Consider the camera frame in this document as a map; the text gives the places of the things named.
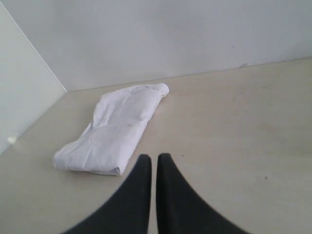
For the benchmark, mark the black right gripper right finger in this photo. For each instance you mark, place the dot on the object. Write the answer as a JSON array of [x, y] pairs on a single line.
[[180, 210]]

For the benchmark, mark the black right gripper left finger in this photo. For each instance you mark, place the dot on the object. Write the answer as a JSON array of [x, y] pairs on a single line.
[[127, 210]]

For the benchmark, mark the white t-shirt red lettering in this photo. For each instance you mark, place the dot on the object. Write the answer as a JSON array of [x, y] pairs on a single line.
[[110, 139]]

